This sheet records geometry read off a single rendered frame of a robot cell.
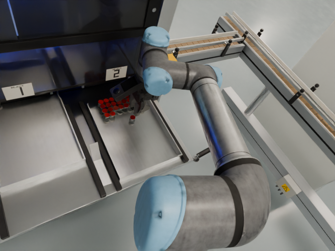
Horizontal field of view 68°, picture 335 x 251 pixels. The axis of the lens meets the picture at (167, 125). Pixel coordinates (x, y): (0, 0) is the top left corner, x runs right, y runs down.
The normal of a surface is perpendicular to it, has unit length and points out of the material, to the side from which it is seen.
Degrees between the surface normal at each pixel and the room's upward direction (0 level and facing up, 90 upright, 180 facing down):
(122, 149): 0
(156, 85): 90
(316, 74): 90
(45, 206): 0
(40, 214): 0
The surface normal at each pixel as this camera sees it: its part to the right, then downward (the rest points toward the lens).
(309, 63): -0.85, 0.27
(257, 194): 0.48, -0.54
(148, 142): 0.26, -0.56
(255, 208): 0.47, -0.32
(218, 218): 0.27, -0.12
